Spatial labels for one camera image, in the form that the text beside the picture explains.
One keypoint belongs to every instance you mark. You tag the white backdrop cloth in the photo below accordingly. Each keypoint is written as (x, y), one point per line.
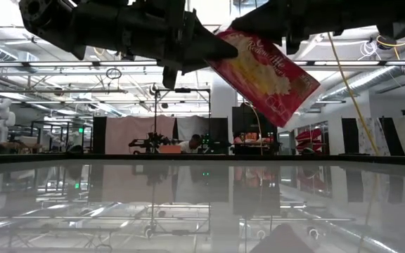
(188, 124)

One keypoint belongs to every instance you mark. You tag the dark background robot arm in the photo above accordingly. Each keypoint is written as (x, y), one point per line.
(151, 142)

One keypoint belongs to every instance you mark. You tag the black wall monitor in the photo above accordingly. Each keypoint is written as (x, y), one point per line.
(239, 123)

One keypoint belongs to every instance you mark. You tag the pink backdrop curtain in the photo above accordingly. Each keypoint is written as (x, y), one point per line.
(125, 135)

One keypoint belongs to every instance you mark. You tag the black standing panel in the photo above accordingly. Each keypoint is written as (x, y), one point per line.
(99, 135)
(392, 135)
(350, 135)

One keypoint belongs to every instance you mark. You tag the red shelf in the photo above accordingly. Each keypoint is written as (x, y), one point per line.
(309, 135)

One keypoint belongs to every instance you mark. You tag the white patterned panel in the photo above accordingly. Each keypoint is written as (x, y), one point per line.
(380, 133)

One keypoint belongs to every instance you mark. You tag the white structural column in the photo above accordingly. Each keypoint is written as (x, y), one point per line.
(223, 105)

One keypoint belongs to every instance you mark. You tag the red Orville popcorn bag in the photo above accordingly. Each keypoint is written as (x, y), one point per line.
(269, 81)

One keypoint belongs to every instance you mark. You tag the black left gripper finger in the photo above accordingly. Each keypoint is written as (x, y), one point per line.
(209, 49)

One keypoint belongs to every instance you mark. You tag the person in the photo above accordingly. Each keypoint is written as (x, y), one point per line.
(190, 145)

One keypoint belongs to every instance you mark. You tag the black green-lit equipment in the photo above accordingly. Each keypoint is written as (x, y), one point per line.
(220, 140)

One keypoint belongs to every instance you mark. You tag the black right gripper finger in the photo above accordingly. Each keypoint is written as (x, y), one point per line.
(269, 17)

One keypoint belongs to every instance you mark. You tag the white robot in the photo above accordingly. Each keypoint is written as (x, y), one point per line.
(0, 119)

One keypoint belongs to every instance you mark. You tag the silver ventilation duct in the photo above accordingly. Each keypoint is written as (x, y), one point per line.
(374, 79)

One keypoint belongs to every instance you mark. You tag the long ceiling light bar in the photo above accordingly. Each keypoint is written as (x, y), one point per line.
(65, 63)

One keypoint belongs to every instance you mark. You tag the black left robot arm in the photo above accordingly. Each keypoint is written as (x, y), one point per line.
(65, 21)

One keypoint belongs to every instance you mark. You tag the wooden workbench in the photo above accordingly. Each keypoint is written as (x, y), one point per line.
(12, 145)

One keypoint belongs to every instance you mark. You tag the black camera rig frame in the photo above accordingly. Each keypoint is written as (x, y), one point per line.
(183, 90)

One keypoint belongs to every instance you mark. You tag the orange box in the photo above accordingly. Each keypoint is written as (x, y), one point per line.
(170, 149)

